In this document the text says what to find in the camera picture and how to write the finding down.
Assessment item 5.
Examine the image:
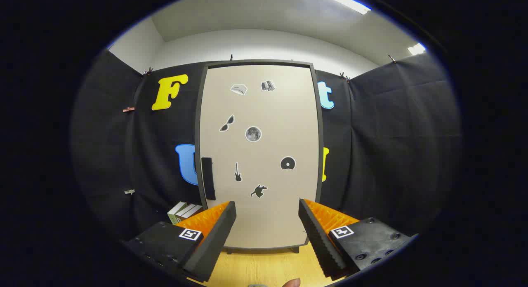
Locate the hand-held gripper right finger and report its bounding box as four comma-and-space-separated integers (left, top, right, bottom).
298, 198, 417, 280

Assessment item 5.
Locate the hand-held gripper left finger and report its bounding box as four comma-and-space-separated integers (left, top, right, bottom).
122, 201, 237, 282

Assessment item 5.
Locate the black door handle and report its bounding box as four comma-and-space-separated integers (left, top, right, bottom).
201, 157, 216, 201

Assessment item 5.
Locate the green book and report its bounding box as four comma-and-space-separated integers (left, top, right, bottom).
167, 201, 188, 225

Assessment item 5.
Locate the black backdrop cloth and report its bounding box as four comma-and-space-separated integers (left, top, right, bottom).
70, 50, 462, 242

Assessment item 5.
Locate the grey cabinet body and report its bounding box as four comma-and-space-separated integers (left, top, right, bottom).
194, 59, 324, 254

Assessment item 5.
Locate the long ceiling light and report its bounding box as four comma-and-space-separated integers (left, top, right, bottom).
307, 0, 372, 14

